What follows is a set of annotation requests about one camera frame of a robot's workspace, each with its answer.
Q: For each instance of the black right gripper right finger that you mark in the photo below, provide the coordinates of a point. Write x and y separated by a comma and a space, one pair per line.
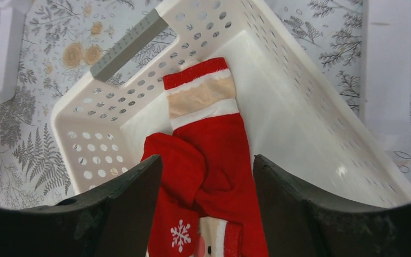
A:
301, 219

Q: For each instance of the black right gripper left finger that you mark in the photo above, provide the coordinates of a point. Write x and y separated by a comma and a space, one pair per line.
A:
113, 219

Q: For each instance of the red snowflake sock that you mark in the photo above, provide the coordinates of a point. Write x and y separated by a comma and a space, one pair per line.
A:
204, 113

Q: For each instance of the white perforated sock basket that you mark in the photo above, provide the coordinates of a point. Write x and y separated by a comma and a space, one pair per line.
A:
293, 116

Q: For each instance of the white rack right foot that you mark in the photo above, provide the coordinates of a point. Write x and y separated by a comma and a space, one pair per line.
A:
386, 66

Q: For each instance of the white rack foot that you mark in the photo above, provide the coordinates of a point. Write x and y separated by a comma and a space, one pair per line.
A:
386, 66
12, 20

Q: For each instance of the white rack left foot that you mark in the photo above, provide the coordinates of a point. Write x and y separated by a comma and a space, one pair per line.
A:
12, 20

